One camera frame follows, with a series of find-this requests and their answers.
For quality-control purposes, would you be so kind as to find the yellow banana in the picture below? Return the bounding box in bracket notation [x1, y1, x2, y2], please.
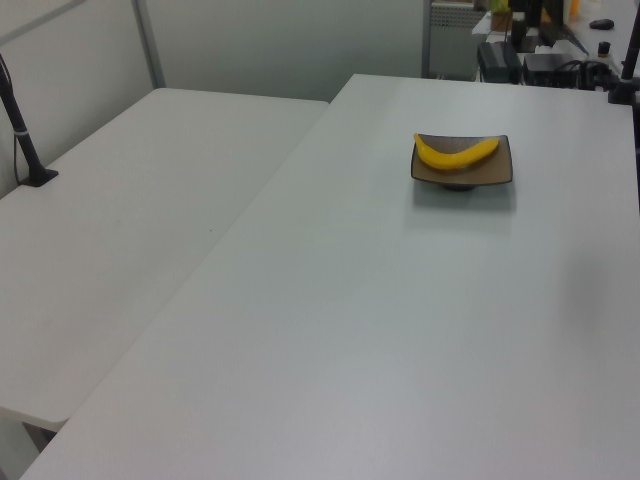
[412, 132, 501, 172]

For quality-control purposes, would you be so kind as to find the square brown ceramic plate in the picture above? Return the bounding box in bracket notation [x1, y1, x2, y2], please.
[410, 133, 516, 194]

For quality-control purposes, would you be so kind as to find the green plant in brown pot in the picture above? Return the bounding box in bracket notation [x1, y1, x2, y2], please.
[490, 0, 512, 32]

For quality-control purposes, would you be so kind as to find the dark open laptop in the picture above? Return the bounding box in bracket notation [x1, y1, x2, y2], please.
[535, 0, 592, 55]

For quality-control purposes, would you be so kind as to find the black ribbed power box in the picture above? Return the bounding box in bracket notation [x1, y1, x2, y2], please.
[476, 41, 524, 84]

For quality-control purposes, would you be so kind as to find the black flat electronics box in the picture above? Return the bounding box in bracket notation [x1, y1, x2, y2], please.
[523, 52, 584, 89]

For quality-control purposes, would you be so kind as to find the perforated grey metal panel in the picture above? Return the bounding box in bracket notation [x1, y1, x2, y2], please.
[422, 0, 491, 79]

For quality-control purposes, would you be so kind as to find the black clamped stand pole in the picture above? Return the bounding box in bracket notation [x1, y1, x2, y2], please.
[606, 0, 640, 106]

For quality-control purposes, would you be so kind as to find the black cable bundle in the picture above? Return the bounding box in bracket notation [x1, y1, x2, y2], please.
[569, 59, 622, 92]

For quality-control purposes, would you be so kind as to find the grey partition frame post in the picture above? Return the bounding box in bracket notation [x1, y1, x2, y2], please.
[131, 0, 167, 90]

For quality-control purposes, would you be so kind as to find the black camera stand pole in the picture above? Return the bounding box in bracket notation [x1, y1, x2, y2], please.
[0, 52, 60, 189]

